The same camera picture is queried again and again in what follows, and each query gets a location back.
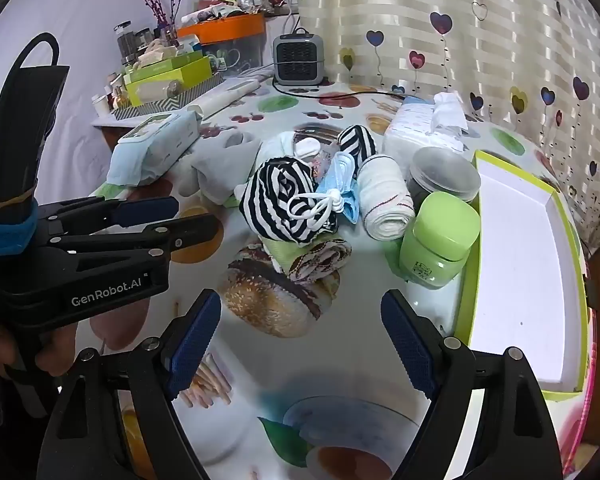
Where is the chevron patterned tray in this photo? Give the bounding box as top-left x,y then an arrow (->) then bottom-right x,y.
111,72 -> 226,121

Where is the tall glass jar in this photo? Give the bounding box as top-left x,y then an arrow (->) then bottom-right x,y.
114,21 -> 136,63

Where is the green plastic jar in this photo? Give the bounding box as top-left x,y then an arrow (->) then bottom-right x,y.
399,192 -> 482,290

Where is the green white cardboard box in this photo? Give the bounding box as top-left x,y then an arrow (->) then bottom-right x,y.
452,150 -> 593,403

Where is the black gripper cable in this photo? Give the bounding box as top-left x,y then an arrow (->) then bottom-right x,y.
17,32 -> 63,68

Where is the brown patterned cloth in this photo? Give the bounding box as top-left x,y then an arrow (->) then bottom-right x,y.
286,239 -> 353,283

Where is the black heater cable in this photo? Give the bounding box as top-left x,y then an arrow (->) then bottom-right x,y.
272,80 -> 406,98

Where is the rolled white paper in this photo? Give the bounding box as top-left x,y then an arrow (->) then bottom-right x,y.
185,79 -> 261,122

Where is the black white striped sock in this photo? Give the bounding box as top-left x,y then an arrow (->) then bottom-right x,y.
336,125 -> 378,171

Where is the black white striped cloth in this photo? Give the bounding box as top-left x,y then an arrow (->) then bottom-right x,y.
239,156 -> 341,247

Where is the small white sock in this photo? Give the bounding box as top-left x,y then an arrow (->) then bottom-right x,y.
292,135 -> 326,161

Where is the orange lidded clear box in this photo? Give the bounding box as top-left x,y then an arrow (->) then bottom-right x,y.
176,12 -> 267,71

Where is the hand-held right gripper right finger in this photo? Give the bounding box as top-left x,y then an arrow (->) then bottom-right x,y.
380,289 -> 566,480

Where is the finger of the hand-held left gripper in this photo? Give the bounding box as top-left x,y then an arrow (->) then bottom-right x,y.
37,196 -> 181,233
47,212 -> 226,260

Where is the green cardboard tissue box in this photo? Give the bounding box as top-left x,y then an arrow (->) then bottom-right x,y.
124,50 -> 215,108

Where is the person's left hand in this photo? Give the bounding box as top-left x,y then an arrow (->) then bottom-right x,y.
0,322 -> 78,386

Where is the soft tissue pack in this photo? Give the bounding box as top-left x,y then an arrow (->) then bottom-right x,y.
382,91 -> 471,158

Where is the grey desktop heater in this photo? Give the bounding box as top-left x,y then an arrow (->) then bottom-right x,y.
272,28 -> 327,86

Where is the blue face mask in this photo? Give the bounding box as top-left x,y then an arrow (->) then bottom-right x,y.
287,151 -> 363,233

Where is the clear round lidded container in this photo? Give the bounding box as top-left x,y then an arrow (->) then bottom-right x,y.
405,146 -> 482,211

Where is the blue wet wipes pack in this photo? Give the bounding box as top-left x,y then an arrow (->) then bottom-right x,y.
105,111 -> 203,187

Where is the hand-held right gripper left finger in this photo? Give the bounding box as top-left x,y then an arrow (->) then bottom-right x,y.
37,289 -> 223,480

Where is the striped heart print curtain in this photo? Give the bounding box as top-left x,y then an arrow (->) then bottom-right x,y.
292,0 -> 600,256

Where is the white power cable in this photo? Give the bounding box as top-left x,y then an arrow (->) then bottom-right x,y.
280,0 -> 303,31

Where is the light grey sock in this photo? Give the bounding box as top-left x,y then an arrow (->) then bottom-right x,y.
177,132 -> 263,206

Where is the white striped towel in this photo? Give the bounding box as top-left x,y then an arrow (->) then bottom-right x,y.
356,155 -> 416,241

